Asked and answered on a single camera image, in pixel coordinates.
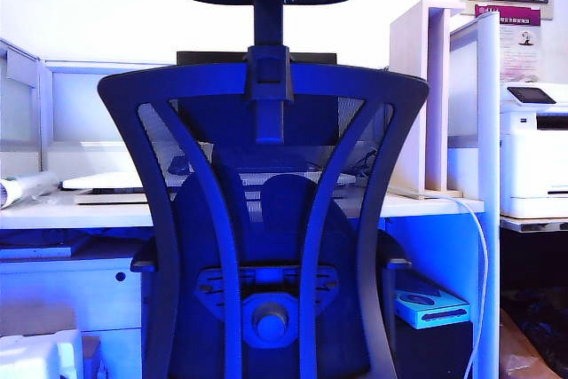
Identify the dark computer mouse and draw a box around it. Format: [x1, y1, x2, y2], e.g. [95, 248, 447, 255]
[168, 154, 193, 178]

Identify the black computer tower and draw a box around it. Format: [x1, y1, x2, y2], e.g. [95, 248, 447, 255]
[392, 319, 474, 379]

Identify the beige cardboard box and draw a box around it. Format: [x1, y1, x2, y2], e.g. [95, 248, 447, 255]
[0, 305, 77, 336]

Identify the black computer monitor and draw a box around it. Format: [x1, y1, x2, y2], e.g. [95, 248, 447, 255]
[176, 51, 337, 67]

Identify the white foam box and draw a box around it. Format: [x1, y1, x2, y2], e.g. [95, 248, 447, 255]
[0, 328, 84, 379]

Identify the flat grey book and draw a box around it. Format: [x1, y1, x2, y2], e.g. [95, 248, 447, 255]
[74, 189, 150, 206]

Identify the white rounded partition panel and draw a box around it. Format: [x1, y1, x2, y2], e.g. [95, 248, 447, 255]
[447, 11, 501, 379]

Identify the black plastic bag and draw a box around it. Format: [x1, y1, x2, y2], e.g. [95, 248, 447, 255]
[503, 285, 568, 375]

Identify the white desk back divider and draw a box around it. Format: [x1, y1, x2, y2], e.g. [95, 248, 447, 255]
[42, 59, 387, 176]

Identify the brown cardboard sheet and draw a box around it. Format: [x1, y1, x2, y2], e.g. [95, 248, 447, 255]
[500, 307, 568, 379]

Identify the white laptop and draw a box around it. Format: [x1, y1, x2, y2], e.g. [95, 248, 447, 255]
[60, 170, 146, 191]

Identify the frosted desk side divider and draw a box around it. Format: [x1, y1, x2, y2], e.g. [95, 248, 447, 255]
[0, 37, 48, 176]

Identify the light wooden file shelf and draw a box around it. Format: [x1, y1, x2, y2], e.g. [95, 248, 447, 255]
[389, 0, 467, 201]

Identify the purple and white poster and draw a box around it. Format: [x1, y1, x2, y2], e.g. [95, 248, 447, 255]
[474, 4, 542, 83]

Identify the wooden printer table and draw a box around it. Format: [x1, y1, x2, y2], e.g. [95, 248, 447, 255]
[500, 217, 568, 233]

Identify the teal product box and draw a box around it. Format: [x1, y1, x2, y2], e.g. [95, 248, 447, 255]
[394, 288, 471, 330]

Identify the white office printer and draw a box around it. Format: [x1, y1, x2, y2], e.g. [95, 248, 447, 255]
[500, 83, 568, 218]

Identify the white cable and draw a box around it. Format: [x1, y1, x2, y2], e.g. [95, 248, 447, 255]
[437, 193, 490, 379]

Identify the white drawer cabinet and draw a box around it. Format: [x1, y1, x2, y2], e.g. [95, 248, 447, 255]
[0, 258, 146, 379]

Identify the black mesh office chair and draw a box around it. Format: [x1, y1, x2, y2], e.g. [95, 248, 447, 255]
[97, 0, 430, 379]

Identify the keyboard tray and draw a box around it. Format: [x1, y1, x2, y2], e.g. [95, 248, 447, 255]
[0, 234, 85, 260]

